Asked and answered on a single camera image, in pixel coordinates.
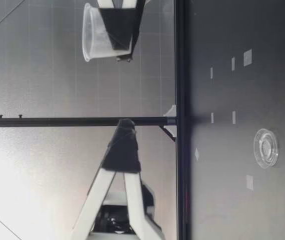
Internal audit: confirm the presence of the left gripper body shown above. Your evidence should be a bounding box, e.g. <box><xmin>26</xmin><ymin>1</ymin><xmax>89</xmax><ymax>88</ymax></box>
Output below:
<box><xmin>93</xmin><ymin>204</ymin><xmax>134</xmax><ymax>235</ymax></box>

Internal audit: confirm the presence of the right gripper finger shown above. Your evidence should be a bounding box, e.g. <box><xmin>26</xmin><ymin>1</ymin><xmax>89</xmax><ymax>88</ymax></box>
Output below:
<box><xmin>116</xmin><ymin>0</ymin><xmax>151</xmax><ymax>63</ymax></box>
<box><xmin>96</xmin><ymin>0</ymin><xmax>144</xmax><ymax>51</ymax></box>

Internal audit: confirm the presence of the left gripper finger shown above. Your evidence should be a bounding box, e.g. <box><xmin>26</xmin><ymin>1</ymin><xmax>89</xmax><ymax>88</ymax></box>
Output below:
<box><xmin>70</xmin><ymin>118</ymin><xmax>164</xmax><ymax>240</ymax></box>
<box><xmin>141</xmin><ymin>184</ymin><xmax>157</xmax><ymax>224</ymax></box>

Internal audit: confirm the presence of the clear plastic cup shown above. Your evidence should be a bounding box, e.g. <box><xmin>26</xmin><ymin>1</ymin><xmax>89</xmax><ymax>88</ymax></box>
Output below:
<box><xmin>82</xmin><ymin>2</ymin><xmax>133</xmax><ymax>63</ymax></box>

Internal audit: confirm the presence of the clear plastic lid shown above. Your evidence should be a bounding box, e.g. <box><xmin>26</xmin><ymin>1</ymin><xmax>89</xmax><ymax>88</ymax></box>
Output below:
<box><xmin>253</xmin><ymin>128</ymin><xmax>280</xmax><ymax>170</ymax></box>

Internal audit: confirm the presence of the white frame corner bracket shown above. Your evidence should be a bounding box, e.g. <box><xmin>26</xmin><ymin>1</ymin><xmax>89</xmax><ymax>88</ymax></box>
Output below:
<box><xmin>162</xmin><ymin>104</ymin><xmax>177</xmax><ymax>118</ymax></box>
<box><xmin>161</xmin><ymin>124</ymin><xmax>177</xmax><ymax>142</ymax></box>

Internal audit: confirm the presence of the black frame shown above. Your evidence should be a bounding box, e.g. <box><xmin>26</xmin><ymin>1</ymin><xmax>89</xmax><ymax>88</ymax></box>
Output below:
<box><xmin>0</xmin><ymin>0</ymin><xmax>191</xmax><ymax>240</ymax></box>

